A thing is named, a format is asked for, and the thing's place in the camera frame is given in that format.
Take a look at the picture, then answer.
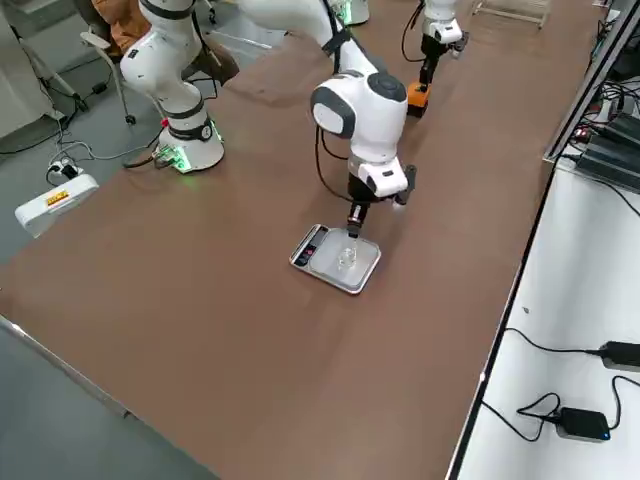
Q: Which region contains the white cabinet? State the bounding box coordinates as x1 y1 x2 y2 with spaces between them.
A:
0 0 69 142

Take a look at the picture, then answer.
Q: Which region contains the white control box yellow label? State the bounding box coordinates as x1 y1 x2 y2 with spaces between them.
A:
13 172 100 239

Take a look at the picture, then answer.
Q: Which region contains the green circuit board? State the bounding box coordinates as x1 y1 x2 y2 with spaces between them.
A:
152 143 184 170

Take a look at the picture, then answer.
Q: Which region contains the white power strip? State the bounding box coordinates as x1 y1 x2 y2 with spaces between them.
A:
45 157 85 184

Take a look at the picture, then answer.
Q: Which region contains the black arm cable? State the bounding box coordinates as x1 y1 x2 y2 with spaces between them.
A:
313 124 354 202
401 7 427 64

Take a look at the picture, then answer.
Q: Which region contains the grey chair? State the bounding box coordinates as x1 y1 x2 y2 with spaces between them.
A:
79 27 139 126

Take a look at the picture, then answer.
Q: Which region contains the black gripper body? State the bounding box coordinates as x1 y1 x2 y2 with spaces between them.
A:
419 33 444 62
348 172 375 206

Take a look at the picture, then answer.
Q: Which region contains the black power adapter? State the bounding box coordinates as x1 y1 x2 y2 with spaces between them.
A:
597 341 640 373

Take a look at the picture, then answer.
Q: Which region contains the white electronic scale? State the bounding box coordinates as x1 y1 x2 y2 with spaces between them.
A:
288 223 383 297

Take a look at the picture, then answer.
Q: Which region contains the black adapter with blue light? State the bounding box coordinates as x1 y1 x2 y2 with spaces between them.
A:
554 406 612 444

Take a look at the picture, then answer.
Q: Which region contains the clear measuring cup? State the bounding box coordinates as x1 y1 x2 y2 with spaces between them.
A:
335 243 359 272

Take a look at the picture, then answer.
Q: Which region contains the black adapter cable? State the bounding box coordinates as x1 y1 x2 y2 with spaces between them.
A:
503 327 604 356

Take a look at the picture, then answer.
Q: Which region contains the person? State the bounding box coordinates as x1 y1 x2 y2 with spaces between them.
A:
79 0 241 86

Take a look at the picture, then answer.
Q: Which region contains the orange button box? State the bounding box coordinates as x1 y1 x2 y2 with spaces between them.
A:
405 80 433 107

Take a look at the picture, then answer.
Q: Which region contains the aluminium frame post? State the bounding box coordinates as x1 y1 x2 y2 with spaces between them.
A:
542 0 640 166

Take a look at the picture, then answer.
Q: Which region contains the black power supply unit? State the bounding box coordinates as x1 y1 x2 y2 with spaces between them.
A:
574 112 640 194

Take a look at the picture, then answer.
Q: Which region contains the white wire rack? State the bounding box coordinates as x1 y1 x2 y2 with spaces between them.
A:
469 0 551 31

